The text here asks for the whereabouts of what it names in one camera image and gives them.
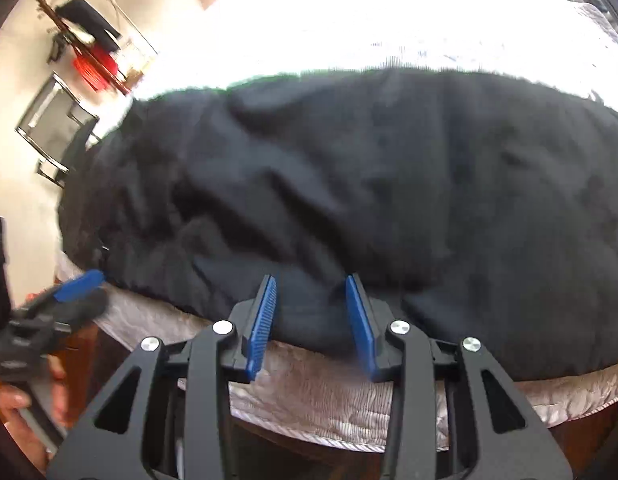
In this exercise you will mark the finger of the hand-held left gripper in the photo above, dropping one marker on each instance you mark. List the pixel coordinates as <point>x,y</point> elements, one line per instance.
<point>86,307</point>
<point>81,282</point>

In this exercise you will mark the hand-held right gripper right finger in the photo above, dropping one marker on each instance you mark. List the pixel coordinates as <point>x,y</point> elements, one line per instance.
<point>361,320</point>

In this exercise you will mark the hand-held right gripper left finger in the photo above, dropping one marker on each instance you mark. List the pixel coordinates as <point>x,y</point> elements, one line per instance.
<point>261,320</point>

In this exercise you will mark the black puffer jacket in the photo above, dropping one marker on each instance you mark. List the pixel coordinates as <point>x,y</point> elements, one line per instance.
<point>349,200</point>

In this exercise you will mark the person's left hand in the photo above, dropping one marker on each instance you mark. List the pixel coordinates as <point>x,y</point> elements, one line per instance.
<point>11,405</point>

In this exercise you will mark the grey quilted leaf-print bedspread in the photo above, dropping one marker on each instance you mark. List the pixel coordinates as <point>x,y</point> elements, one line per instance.
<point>309,390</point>

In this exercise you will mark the red fan heater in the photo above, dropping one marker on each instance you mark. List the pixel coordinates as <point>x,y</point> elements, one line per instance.
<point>95,71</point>

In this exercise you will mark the wooden coat rack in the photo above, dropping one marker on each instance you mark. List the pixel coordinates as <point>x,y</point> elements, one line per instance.
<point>71,35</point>

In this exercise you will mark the black bag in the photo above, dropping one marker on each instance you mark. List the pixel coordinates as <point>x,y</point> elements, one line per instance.
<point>89,17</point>

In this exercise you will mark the wooden bed frame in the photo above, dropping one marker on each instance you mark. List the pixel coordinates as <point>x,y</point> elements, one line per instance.
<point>81,375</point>

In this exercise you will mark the metal frame chair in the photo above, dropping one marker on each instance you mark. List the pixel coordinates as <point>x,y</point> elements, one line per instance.
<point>54,125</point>

